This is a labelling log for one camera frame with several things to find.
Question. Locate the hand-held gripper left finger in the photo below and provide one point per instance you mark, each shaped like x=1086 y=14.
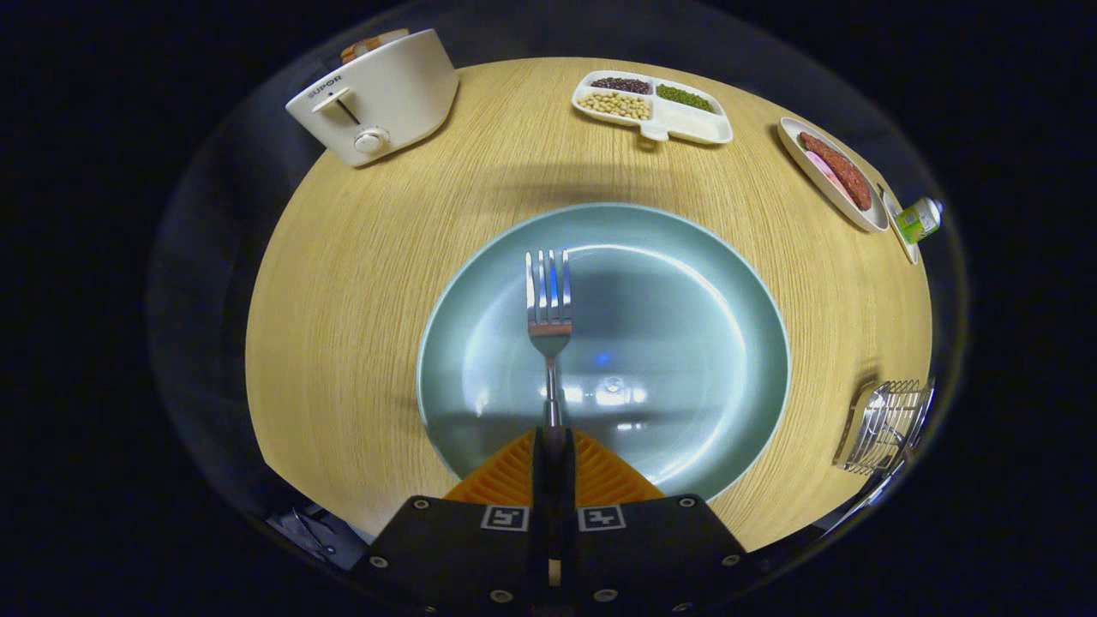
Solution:
x=463 y=557

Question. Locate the silver bottle green label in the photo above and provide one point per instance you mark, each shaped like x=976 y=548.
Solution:
x=919 y=221

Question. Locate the white toaster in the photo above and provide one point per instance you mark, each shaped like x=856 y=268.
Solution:
x=394 y=94

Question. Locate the brown steak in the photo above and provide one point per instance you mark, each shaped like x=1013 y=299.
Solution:
x=844 y=176

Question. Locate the silver metal fork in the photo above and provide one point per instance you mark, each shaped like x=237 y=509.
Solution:
x=548 y=330

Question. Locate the pile of green beans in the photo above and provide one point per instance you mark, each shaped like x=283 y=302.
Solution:
x=686 y=97

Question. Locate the toasted bread slice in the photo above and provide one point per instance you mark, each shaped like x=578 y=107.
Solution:
x=373 y=43

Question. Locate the pile of black beans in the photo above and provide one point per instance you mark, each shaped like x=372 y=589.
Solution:
x=621 y=85

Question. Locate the light blue plate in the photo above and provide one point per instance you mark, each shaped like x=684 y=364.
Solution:
x=668 y=343

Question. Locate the white round food plate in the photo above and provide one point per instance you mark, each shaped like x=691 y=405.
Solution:
x=823 y=184

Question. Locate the pile of yellow soybeans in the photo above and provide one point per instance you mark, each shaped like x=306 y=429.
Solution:
x=615 y=104

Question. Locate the white divided dish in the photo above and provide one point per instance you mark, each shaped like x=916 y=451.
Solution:
x=694 y=127

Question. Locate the metal cutlery drain rack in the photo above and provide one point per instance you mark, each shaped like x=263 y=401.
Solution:
x=887 y=428

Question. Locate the white square coaster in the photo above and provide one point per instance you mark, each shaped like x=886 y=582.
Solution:
x=900 y=231

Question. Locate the pink ham slices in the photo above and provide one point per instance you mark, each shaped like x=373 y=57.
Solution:
x=821 y=164

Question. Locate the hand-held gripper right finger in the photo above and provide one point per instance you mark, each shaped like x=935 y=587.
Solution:
x=643 y=557

